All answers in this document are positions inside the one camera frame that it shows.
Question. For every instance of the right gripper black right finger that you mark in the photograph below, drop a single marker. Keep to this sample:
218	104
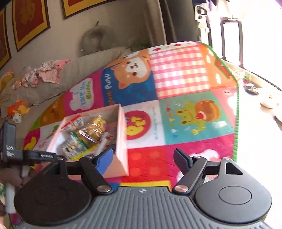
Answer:
192	169

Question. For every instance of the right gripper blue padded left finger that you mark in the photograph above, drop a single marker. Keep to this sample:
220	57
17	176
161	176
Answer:
93	168

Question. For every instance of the white red strawberry candy packet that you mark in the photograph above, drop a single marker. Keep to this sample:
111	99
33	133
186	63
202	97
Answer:
106	141

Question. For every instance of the pink cardboard box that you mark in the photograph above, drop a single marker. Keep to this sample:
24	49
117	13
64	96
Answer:
119	140

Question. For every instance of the golden pastry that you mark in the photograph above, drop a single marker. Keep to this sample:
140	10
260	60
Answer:
92	132

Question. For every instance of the yellow snack box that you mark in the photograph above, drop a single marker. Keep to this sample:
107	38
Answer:
85	153

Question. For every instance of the green white peanut snack bag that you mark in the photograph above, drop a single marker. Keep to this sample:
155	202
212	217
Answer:
72	146

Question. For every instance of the orange yellow plush toy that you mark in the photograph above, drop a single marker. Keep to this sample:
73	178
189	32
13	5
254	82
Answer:
20	107

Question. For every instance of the colourful cartoon patchwork blanket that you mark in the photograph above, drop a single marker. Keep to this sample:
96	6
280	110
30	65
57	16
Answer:
178	95

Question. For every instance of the pink floral cloth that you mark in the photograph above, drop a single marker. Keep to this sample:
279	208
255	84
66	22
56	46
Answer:
47	72

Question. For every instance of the potted plant on sill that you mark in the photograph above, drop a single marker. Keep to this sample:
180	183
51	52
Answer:
249	87

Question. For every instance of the grey neck pillow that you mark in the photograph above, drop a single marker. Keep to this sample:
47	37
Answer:
98	38

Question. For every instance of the red gold framed picture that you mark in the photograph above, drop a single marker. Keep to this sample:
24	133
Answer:
30	18
72	7

